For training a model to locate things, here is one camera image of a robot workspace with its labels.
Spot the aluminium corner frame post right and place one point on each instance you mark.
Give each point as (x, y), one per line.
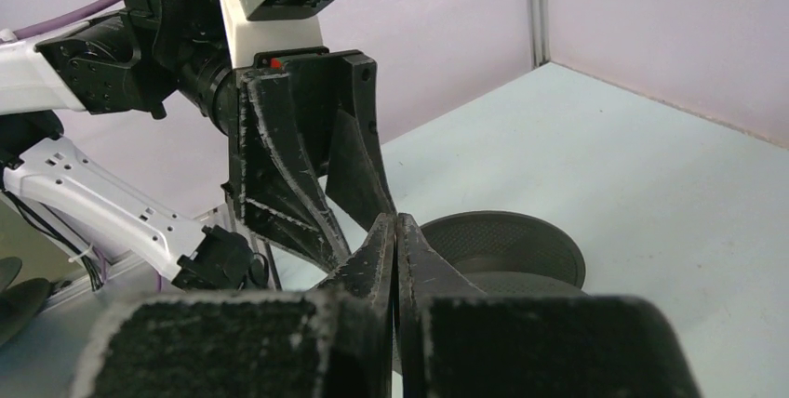
(539, 32)

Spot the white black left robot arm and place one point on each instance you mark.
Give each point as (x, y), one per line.
(90, 88)

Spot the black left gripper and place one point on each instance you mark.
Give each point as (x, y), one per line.
(327, 123)

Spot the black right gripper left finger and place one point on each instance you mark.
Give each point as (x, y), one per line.
(334, 340)

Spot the dark grey cable spool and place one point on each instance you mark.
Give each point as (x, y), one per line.
(509, 254)

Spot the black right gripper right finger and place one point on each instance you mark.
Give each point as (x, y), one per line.
(456, 341)

